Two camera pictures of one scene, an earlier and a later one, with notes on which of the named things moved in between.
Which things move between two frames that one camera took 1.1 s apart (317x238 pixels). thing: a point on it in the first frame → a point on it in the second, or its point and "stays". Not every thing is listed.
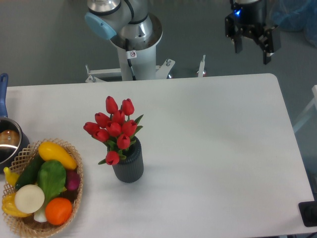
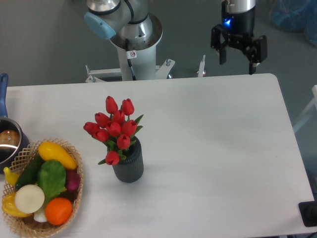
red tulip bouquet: [117, 131] stays
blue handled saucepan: [13, 143] stays
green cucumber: [29, 174] stays
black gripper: [249, 19] → [238, 29]
